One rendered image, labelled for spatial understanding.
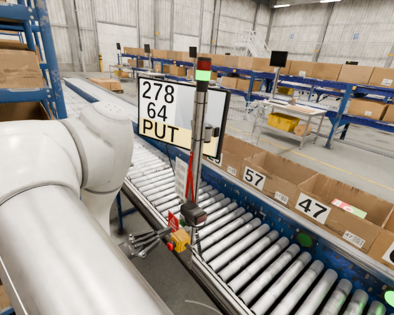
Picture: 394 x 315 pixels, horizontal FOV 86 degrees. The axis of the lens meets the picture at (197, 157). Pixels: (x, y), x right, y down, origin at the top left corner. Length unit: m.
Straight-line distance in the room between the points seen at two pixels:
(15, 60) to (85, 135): 0.45
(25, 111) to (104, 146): 0.76
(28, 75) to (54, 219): 0.59
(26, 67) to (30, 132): 0.44
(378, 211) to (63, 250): 1.49
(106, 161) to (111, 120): 0.07
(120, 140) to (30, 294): 0.25
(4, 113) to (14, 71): 0.36
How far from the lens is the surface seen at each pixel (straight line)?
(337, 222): 1.32
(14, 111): 1.14
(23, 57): 0.81
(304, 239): 1.35
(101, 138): 0.41
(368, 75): 5.78
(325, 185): 1.59
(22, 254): 0.27
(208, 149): 0.96
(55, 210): 0.29
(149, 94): 1.11
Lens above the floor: 1.67
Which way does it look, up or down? 26 degrees down
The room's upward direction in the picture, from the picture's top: 5 degrees clockwise
